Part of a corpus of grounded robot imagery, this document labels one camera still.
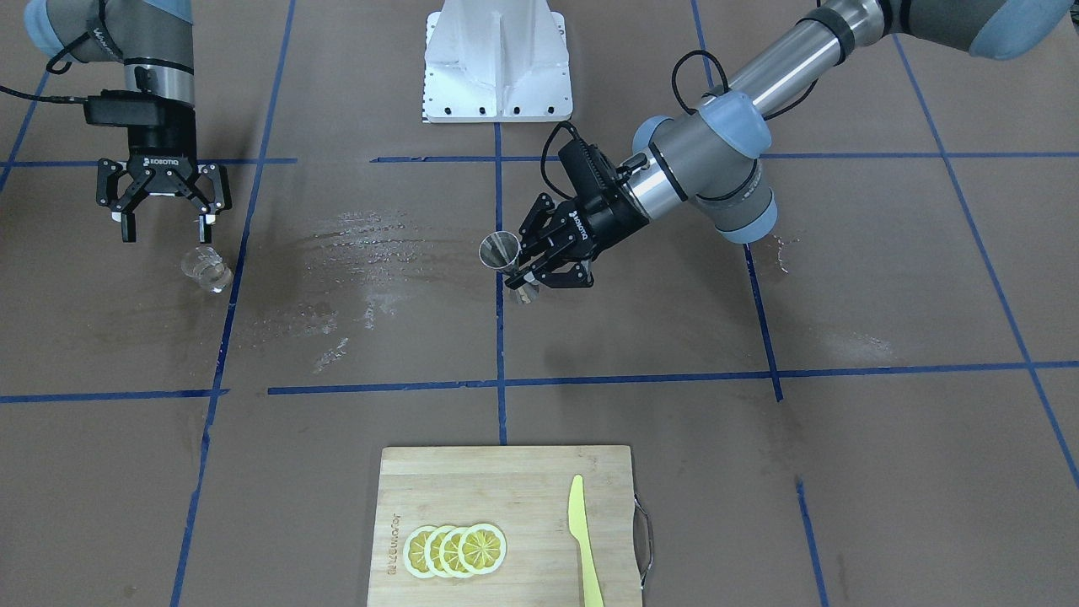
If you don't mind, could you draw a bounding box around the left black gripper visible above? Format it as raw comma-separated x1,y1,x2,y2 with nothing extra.
518,173,651,288

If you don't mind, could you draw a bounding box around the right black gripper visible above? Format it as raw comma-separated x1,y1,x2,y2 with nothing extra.
96,101,232,244

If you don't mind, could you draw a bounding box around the steel jigger measuring cup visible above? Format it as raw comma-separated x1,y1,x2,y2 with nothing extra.
478,230,540,304

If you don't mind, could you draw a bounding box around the clear plastic cup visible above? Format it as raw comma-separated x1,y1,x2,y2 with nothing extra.
179,244,233,293

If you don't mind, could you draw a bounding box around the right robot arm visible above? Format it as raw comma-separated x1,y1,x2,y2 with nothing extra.
24,1,232,244

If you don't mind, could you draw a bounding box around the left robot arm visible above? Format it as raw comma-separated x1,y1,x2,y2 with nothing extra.
503,1,1071,289

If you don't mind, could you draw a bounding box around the wooden cutting board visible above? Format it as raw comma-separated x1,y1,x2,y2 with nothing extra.
367,445,643,606

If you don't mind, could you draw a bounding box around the yellow plastic knife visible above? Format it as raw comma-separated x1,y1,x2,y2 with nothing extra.
566,474,604,606

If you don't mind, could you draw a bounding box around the lemon slice four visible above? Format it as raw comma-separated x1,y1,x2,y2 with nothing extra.
457,523,507,575

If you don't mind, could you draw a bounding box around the lemon slice two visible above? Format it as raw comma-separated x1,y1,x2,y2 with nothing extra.
421,525,455,577

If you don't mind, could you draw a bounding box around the lemon slice three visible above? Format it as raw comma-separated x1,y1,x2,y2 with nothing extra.
432,527,473,577

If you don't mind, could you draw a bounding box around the lemon slice one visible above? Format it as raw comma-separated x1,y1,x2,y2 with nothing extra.
405,525,437,579

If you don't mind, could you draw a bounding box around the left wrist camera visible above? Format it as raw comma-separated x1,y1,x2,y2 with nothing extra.
557,138,618,202

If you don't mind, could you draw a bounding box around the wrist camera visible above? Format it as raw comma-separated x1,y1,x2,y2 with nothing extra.
83,91,172,127
557,138,618,202

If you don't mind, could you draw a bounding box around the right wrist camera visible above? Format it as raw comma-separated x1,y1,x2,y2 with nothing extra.
83,91,172,127

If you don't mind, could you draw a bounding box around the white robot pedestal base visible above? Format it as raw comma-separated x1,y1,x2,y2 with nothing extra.
421,1,574,124

